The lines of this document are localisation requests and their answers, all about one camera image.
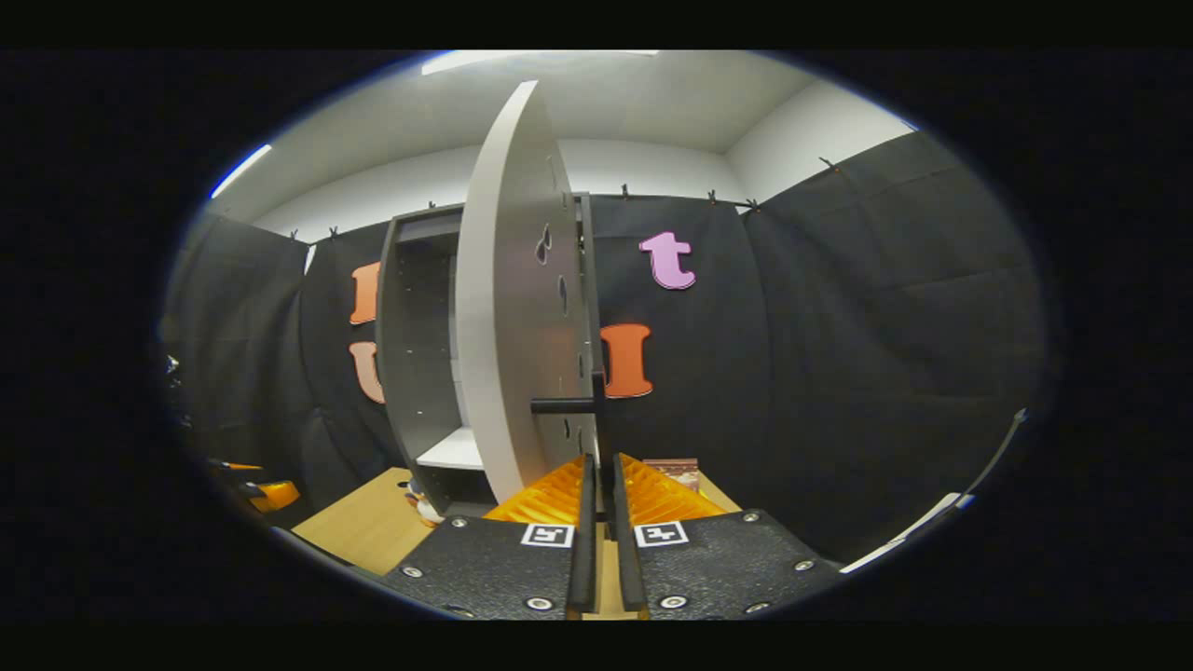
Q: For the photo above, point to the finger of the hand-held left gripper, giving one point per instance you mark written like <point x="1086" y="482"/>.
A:
<point x="275" y="497"/>
<point x="238" y="466"/>

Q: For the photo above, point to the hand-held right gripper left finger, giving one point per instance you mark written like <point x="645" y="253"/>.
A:
<point x="584" y="559"/>

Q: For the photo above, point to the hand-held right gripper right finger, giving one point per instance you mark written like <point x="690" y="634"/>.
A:
<point x="626" y="550"/>

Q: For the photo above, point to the grey cabinet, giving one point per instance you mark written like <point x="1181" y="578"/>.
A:
<point x="415" y="354"/>

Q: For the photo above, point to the white cabinet door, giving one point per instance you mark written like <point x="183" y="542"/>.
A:
<point x="503" y="280"/>

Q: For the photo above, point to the stack of books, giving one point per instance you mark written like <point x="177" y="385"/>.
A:
<point x="673" y="471"/>

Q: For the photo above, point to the penguin plush toy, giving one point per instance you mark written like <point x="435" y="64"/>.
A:
<point x="424" y="505"/>

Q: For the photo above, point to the white strip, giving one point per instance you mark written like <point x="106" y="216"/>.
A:
<point x="913" y="529"/>

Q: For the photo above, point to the ceiling light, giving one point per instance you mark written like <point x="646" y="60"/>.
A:
<point x="240" y="171"/>

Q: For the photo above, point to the black backdrop cloth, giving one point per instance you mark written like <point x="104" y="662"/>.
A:
<point x="839" y="326"/>

